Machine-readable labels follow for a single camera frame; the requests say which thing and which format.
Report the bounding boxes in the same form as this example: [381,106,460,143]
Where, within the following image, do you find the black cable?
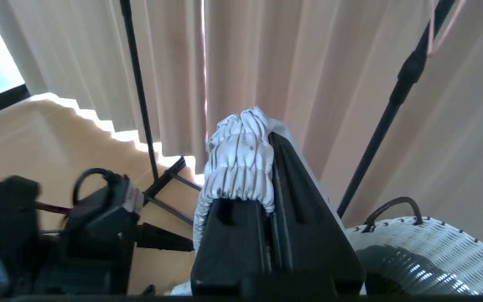
[71,167,119,206]

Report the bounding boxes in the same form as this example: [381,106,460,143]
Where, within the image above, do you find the black clothes rack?
[118,0,457,227]

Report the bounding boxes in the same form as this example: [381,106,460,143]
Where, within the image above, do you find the pale grey shorts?
[169,107,350,297]

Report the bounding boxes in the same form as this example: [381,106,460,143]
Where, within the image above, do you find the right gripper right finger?
[268,132,366,294]

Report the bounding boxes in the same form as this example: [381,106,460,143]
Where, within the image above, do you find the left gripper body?
[31,238,140,295]

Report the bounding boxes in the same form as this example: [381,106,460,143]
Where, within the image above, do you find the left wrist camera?
[62,172,145,253]

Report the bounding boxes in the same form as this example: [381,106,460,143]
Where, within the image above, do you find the white laundry basket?
[345,195,483,297]

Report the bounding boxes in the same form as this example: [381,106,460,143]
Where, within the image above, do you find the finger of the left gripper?
[135,221,195,253]

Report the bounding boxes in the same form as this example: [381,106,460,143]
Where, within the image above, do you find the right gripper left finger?
[190,196,273,294]

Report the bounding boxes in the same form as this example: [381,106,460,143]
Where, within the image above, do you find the pink clothes hanger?
[427,0,468,58]

